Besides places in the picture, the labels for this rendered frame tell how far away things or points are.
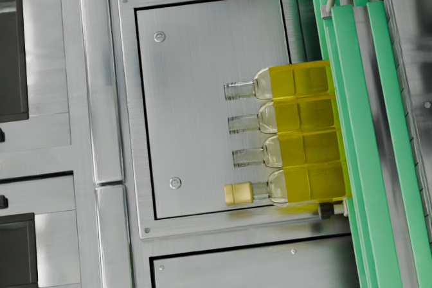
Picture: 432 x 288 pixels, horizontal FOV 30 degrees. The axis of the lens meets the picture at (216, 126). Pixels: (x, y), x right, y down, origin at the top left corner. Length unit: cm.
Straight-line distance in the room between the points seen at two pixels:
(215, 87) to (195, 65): 6
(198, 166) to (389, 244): 42
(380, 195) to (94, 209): 55
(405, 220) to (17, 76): 80
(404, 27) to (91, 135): 60
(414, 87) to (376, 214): 19
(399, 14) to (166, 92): 47
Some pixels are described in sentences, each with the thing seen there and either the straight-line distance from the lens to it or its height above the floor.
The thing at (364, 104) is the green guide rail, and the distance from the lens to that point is 121.
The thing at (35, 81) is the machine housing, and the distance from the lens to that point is 158.
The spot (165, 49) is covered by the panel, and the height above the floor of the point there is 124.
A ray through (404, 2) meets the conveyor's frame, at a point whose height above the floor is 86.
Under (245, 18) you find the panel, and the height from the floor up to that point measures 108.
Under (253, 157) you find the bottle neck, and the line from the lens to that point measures 130.
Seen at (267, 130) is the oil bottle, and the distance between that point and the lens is 131.
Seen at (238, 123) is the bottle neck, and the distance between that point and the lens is 132.
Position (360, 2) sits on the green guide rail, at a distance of 137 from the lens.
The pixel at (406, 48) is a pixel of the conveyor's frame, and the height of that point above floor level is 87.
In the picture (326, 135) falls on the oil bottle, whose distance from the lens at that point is 131.
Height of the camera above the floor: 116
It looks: level
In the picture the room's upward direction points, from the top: 97 degrees counter-clockwise
